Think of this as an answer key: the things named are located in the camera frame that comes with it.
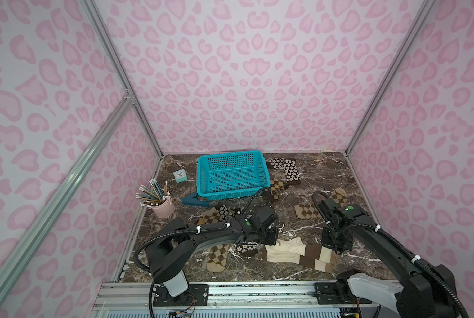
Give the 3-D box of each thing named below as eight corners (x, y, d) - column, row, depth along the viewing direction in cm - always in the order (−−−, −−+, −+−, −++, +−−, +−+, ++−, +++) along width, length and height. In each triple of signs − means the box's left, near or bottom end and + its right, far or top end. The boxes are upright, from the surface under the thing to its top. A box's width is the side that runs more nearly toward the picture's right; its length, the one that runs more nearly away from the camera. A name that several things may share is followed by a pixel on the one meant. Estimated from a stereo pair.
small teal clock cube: (177, 184, 109) (175, 181, 106) (174, 175, 113) (172, 172, 110) (188, 180, 110) (187, 177, 108) (185, 171, 114) (184, 168, 112)
